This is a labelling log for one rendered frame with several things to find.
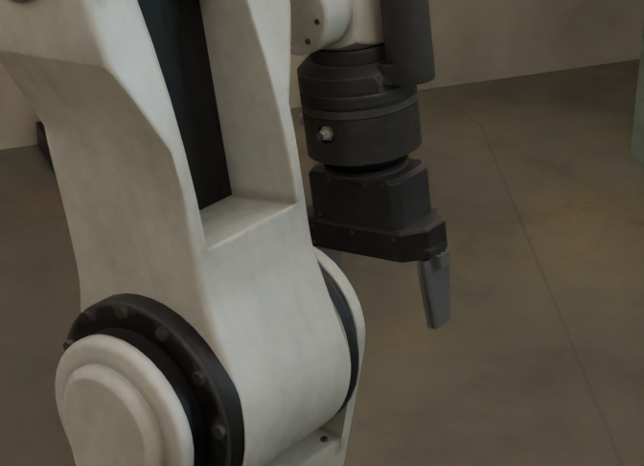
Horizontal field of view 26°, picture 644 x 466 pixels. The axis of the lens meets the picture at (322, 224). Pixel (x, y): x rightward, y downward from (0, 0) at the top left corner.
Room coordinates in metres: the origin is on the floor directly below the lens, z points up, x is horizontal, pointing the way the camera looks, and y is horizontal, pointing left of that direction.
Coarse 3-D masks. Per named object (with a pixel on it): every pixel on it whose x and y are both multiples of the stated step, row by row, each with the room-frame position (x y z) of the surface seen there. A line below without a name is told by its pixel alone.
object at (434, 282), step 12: (444, 252) 0.94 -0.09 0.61; (420, 264) 0.93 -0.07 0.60; (432, 264) 0.94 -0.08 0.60; (444, 264) 0.94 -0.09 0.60; (420, 276) 0.93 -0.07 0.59; (432, 276) 0.93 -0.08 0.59; (444, 276) 0.95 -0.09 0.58; (432, 288) 0.93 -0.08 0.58; (444, 288) 0.94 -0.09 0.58; (432, 300) 0.93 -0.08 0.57; (444, 300) 0.94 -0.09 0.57; (432, 312) 0.93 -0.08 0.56; (444, 312) 0.94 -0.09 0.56; (432, 324) 0.93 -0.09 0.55
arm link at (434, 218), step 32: (416, 96) 0.98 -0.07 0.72; (320, 128) 0.96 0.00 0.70; (352, 128) 0.94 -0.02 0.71; (384, 128) 0.95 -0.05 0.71; (416, 128) 0.97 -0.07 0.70; (320, 160) 0.96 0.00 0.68; (352, 160) 0.94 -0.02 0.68; (384, 160) 0.94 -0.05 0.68; (416, 160) 0.98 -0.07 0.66; (320, 192) 0.98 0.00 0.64; (352, 192) 0.96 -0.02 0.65; (384, 192) 0.94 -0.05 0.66; (416, 192) 0.96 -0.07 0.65; (320, 224) 0.98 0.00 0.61; (352, 224) 0.96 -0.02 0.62; (384, 224) 0.94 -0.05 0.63; (416, 224) 0.95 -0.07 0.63; (384, 256) 0.94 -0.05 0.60; (416, 256) 0.93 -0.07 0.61
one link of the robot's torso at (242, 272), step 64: (0, 0) 0.77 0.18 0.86; (64, 0) 0.73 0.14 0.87; (128, 0) 0.74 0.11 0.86; (192, 0) 0.83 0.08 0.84; (256, 0) 0.81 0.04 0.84; (64, 64) 0.74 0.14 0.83; (128, 64) 0.72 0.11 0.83; (192, 64) 0.82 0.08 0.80; (256, 64) 0.81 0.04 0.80; (64, 128) 0.78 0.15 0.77; (128, 128) 0.73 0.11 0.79; (192, 128) 0.81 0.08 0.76; (256, 128) 0.81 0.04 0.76; (64, 192) 0.78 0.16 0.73; (128, 192) 0.74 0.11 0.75; (192, 192) 0.72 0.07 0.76; (256, 192) 0.81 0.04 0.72; (128, 256) 0.75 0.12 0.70; (192, 256) 0.72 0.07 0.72; (256, 256) 0.75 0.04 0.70; (128, 320) 0.73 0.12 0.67; (192, 320) 0.72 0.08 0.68; (256, 320) 0.73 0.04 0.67; (320, 320) 0.76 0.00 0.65; (192, 384) 0.70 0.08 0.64; (256, 384) 0.71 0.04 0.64; (320, 384) 0.75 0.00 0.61; (256, 448) 0.70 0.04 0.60
